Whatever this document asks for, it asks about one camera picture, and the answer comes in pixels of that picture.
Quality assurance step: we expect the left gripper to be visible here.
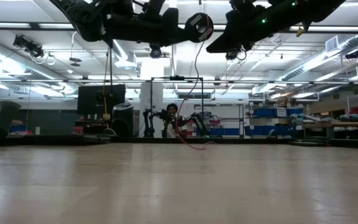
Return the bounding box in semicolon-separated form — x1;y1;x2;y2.
104;7;188;48

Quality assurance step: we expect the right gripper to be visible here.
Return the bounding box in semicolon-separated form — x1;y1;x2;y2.
206;0;304;52

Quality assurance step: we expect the black wire spool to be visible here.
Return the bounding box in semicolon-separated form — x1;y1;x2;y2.
184;12;214;44

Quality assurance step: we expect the person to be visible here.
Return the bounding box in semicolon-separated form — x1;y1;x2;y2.
162;103;188;139

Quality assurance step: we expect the shelf with blue bins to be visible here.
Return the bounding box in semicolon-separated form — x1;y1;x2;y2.
244;104;305;138

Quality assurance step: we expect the black monitor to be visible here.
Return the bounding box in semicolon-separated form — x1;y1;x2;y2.
77;84;126;115

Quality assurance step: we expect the wooden workbench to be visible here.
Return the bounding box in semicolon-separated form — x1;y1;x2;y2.
303;119;358;140

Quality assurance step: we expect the black overhead light beam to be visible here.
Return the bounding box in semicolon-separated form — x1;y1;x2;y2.
0;21;358;32

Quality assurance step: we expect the blue grey office chair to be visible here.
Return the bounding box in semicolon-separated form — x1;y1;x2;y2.
0;101;22;138

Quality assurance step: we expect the black overhead camera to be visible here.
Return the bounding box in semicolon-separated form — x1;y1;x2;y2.
12;34;45;59
224;49;247;62
149;43;163;60

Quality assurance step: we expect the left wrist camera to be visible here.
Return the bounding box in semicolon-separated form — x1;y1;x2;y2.
141;0;167;19

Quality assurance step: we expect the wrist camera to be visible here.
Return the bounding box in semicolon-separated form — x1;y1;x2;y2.
141;0;167;19
230;0;256;11

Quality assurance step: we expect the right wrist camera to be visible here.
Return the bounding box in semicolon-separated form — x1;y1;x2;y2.
230;0;256;11

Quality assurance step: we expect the black gantry frame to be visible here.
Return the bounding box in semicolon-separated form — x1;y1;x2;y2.
149;75;205;138

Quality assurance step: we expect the metal wire shelf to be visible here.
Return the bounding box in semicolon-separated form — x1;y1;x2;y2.
193;104;245;138

